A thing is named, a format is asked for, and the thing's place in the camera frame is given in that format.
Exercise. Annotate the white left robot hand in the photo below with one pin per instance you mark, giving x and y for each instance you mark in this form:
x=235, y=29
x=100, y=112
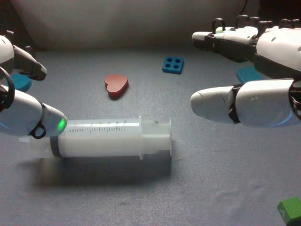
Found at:
x=21, y=113

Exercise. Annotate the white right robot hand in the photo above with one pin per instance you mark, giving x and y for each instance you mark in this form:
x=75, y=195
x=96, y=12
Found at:
x=277, y=47

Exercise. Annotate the large translucent plastic syringe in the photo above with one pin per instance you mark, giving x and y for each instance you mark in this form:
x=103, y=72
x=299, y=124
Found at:
x=101, y=143

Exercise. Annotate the teal round disc block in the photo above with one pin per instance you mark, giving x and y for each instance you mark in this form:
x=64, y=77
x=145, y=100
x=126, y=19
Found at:
x=21, y=84

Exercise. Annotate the teal rectangular block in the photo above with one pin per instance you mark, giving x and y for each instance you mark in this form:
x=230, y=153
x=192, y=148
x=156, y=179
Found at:
x=247, y=75

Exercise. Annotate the red heart block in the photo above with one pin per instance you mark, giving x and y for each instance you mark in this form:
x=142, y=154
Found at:
x=116, y=86

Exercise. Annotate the blue square four-hole block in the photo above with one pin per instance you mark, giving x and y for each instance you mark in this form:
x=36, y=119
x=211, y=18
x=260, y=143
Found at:
x=172, y=66

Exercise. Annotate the white backdrop sheet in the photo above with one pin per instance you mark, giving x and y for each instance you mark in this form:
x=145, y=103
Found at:
x=117, y=23

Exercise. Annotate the blue-grey table cloth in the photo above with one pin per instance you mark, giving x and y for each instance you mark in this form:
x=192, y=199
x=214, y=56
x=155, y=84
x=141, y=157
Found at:
x=211, y=164

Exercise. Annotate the green cube block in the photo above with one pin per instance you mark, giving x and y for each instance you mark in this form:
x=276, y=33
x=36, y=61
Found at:
x=291, y=212

